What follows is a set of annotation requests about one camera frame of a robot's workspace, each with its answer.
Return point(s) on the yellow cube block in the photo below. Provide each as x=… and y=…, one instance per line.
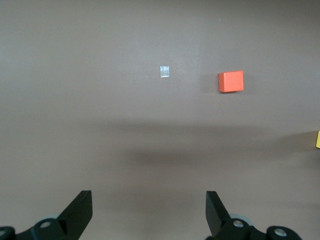
x=318, y=139

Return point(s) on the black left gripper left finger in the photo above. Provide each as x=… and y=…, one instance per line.
x=75, y=217

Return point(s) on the orange cube block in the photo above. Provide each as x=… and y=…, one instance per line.
x=231, y=82

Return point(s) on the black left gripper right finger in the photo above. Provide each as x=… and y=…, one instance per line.
x=220, y=222

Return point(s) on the small clear tape piece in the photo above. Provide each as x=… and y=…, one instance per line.
x=164, y=71

